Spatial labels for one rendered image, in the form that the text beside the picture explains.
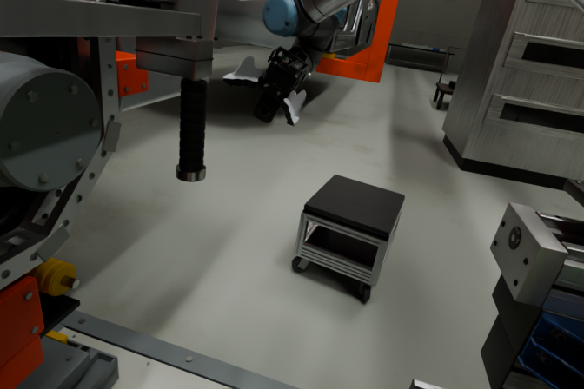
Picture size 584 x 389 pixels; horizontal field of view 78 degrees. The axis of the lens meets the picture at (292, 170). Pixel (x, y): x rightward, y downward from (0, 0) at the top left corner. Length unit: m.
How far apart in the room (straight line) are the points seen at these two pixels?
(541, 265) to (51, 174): 0.59
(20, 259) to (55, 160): 0.26
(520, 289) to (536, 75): 2.86
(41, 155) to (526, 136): 3.32
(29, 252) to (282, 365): 0.84
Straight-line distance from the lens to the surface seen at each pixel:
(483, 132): 3.35
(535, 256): 0.57
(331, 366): 1.31
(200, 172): 0.55
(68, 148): 0.46
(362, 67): 3.92
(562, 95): 3.47
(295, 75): 0.71
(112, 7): 0.42
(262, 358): 1.29
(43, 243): 0.70
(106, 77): 0.71
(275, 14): 0.75
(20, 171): 0.43
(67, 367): 1.02
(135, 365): 1.18
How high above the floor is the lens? 0.99
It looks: 22 degrees down
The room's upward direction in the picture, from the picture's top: 9 degrees clockwise
